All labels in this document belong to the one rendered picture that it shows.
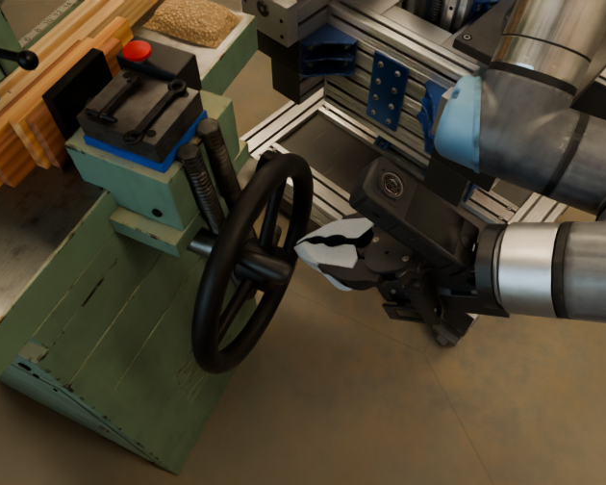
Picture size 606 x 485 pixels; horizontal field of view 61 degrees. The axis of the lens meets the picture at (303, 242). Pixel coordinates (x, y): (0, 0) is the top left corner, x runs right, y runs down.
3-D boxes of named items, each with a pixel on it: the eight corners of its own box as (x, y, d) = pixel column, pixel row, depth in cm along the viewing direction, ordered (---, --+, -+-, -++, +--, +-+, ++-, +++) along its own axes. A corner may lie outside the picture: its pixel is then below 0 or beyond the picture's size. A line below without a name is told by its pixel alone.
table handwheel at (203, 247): (335, 193, 80) (264, 370, 78) (221, 153, 84) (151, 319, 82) (299, 122, 51) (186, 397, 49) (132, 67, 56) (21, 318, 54)
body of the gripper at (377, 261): (382, 320, 51) (507, 338, 44) (347, 268, 46) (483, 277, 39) (406, 260, 55) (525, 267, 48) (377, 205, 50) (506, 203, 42)
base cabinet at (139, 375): (178, 479, 126) (65, 395, 66) (-6, 382, 139) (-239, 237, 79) (262, 324, 148) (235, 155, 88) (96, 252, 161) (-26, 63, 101)
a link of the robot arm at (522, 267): (545, 280, 36) (565, 195, 40) (479, 275, 39) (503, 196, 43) (561, 337, 41) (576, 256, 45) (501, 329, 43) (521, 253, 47)
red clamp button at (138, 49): (141, 66, 54) (139, 59, 53) (118, 59, 55) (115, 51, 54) (158, 50, 56) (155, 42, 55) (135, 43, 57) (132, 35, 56)
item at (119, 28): (47, 169, 62) (17, 122, 55) (37, 165, 62) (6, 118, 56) (143, 67, 72) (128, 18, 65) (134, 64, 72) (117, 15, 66)
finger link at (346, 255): (304, 295, 56) (379, 304, 51) (278, 262, 53) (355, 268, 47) (315, 272, 58) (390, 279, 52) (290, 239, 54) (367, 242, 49)
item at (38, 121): (62, 168, 62) (35, 123, 56) (51, 165, 62) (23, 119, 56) (138, 87, 70) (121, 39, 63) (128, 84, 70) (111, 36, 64)
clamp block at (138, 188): (182, 235, 60) (165, 187, 53) (88, 197, 63) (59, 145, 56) (242, 149, 68) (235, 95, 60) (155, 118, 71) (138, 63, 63)
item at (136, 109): (164, 174, 54) (151, 136, 49) (78, 141, 56) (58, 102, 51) (226, 94, 60) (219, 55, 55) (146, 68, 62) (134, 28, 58)
